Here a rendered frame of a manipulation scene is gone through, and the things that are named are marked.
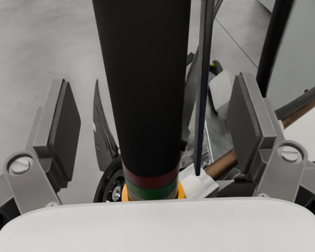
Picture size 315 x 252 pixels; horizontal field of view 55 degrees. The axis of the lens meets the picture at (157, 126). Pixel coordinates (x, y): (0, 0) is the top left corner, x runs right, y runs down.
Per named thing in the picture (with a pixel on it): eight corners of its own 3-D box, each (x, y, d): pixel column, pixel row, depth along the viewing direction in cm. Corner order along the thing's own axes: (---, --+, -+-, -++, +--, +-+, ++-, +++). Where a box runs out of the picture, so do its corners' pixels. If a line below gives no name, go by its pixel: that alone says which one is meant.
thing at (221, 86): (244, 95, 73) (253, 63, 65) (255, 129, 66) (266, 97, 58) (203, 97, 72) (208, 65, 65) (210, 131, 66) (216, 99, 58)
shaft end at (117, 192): (111, 202, 40) (108, 201, 40) (115, 186, 41) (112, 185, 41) (120, 201, 39) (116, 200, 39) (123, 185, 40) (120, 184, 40)
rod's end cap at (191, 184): (188, 181, 26) (190, 169, 25) (204, 198, 25) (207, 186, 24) (171, 194, 26) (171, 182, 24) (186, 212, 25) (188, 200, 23)
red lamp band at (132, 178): (156, 132, 19) (156, 120, 18) (191, 168, 18) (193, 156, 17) (111, 159, 18) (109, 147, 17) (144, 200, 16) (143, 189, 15)
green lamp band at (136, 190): (157, 144, 20) (156, 133, 19) (190, 179, 19) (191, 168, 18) (114, 171, 19) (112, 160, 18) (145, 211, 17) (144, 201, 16)
